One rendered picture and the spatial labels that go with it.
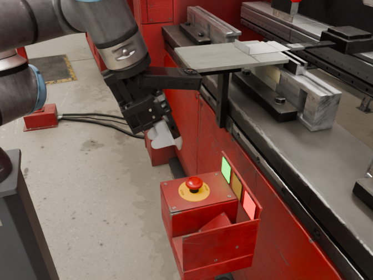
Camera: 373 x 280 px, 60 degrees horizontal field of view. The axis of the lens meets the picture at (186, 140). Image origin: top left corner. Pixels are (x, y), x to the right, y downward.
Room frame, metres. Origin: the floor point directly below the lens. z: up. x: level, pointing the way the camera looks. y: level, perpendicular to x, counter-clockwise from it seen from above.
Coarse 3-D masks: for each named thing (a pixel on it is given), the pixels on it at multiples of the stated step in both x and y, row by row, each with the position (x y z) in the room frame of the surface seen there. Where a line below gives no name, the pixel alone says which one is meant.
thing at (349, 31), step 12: (324, 36) 1.00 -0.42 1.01; (336, 36) 0.95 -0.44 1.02; (348, 36) 0.92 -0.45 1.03; (360, 36) 0.93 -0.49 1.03; (372, 36) 0.96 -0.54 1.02; (300, 48) 0.91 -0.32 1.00; (312, 48) 0.92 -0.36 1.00; (336, 48) 0.94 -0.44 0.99; (348, 48) 0.91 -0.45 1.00; (360, 48) 0.92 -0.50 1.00; (372, 48) 0.93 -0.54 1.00
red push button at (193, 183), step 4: (188, 180) 0.56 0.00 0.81; (192, 180) 0.56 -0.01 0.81; (196, 180) 0.56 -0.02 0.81; (200, 180) 0.57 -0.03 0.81; (188, 184) 0.55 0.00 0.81; (192, 184) 0.55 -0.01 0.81; (196, 184) 0.55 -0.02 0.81; (200, 184) 0.55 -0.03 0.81; (192, 188) 0.54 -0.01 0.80; (196, 188) 0.54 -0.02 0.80; (192, 192) 0.55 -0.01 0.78; (196, 192) 0.55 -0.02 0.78
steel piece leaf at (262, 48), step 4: (236, 40) 0.92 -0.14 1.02; (236, 44) 0.92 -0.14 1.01; (240, 44) 0.90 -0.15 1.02; (244, 44) 0.88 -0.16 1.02; (248, 44) 0.94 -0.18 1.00; (252, 44) 0.94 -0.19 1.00; (256, 44) 0.94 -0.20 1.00; (260, 44) 0.94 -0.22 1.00; (264, 44) 0.94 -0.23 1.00; (268, 44) 0.94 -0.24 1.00; (240, 48) 0.90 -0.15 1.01; (244, 48) 0.88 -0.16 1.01; (248, 48) 0.86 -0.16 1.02; (252, 48) 0.91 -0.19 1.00; (256, 48) 0.91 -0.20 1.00; (260, 48) 0.91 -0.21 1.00; (264, 48) 0.91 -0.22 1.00; (268, 48) 0.91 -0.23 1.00; (272, 48) 0.91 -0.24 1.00; (244, 52) 0.87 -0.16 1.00; (248, 52) 0.85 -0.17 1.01; (252, 52) 0.87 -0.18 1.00; (256, 52) 0.87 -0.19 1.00; (260, 52) 0.87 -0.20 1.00; (264, 52) 0.87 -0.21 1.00; (268, 52) 0.87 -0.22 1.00; (272, 52) 0.88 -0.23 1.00
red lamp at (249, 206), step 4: (248, 196) 0.49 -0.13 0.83; (244, 200) 0.50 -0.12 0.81; (248, 200) 0.49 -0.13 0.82; (244, 204) 0.50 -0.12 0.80; (248, 204) 0.48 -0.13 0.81; (252, 204) 0.47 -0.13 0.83; (244, 208) 0.50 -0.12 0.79; (248, 208) 0.48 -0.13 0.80; (252, 208) 0.47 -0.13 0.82; (248, 212) 0.48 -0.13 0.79; (252, 212) 0.47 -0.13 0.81; (252, 216) 0.46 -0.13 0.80
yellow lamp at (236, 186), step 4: (236, 180) 0.54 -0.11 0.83; (232, 184) 0.56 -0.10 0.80; (236, 184) 0.54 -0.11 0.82; (240, 184) 0.52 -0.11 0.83; (232, 188) 0.56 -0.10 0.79; (236, 188) 0.54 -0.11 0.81; (240, 188) 0.52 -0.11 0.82; (236, 192) 0.54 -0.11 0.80; (240, 192) 0.52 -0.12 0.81; (240, 196) 0.52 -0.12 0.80
